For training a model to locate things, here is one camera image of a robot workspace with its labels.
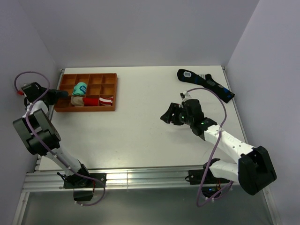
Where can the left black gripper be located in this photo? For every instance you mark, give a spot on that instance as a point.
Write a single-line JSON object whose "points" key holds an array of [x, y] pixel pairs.
{"points": [[54, 95]]}

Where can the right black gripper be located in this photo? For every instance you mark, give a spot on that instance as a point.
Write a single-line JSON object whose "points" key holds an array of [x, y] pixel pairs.
{"points": [[167, 117]]}

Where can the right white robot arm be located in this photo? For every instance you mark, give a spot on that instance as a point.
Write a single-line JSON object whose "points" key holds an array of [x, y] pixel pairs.
{"points": [[252, 167]]}

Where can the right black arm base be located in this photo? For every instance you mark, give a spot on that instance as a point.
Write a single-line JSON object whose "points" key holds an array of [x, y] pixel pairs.
{"points": [[215, 178]]}

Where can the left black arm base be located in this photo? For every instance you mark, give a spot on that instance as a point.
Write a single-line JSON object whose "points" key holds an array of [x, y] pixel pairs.
{"points": [[83, 190]]}

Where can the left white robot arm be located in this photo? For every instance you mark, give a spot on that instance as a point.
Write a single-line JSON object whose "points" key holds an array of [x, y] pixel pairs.
{"points": [[40, 137]]}

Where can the beige rolled sock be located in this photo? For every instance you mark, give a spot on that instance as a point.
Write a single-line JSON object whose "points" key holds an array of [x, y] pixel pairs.
{"points": [[77, 101]]}

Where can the teal rolled sock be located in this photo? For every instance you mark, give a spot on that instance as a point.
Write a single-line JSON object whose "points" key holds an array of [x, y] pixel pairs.
{"points": [[80, 89]]}

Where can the orange compartment tray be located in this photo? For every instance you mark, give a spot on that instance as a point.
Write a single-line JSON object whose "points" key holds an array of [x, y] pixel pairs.
{"points": [[98, 85]]}

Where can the red white striped sock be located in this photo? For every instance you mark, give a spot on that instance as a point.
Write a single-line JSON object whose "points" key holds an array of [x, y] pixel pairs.
{"points": [[101, 101]]}

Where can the black blue sports sock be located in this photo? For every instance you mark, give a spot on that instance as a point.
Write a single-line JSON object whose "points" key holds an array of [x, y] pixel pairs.
{"points": [[207, 82]]}

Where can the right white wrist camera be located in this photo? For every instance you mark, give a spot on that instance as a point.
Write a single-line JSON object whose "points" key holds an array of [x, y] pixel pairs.
{"points": [[185, 96]]}

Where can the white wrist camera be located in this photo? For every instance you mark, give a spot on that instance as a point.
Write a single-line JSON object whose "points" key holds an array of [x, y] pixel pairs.
{"points": [[21, 93], [185, 96]]}

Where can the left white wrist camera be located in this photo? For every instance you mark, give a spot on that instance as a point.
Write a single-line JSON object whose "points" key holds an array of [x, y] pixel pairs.
{"points": [[21, 93]]}

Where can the aluminium front rail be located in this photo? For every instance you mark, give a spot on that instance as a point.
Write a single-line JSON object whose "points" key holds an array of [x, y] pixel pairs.
{"points": [[124, 178]]}

